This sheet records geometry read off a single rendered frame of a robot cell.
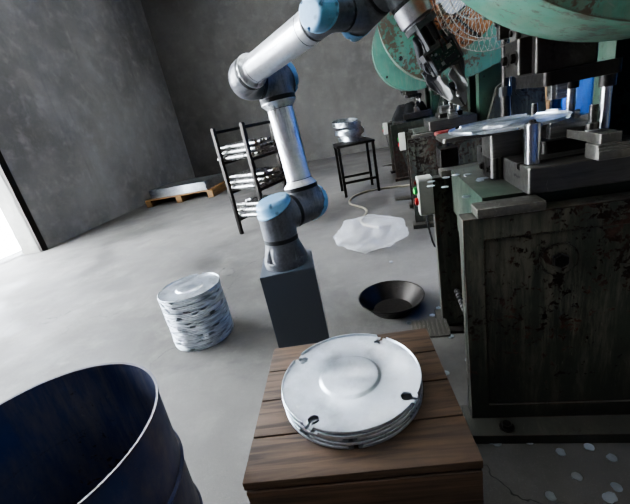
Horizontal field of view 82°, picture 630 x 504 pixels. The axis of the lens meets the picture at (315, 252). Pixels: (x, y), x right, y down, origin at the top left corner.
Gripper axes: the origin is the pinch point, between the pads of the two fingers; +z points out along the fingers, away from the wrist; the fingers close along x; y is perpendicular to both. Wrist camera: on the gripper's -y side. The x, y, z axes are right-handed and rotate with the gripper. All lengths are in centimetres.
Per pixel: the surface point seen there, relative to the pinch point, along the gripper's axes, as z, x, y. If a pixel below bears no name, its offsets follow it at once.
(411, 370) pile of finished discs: 35, -39, 37
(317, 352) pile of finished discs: 26, -58, 28
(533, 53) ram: 1.1, 18.8, -3.4
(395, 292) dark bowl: 68, -53, -62
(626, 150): 25.0, 18.3, 16.4
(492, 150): 16.2, 1.8, -4.9
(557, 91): 12.8, 21.1, -6.6
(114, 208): -113, -411, -410
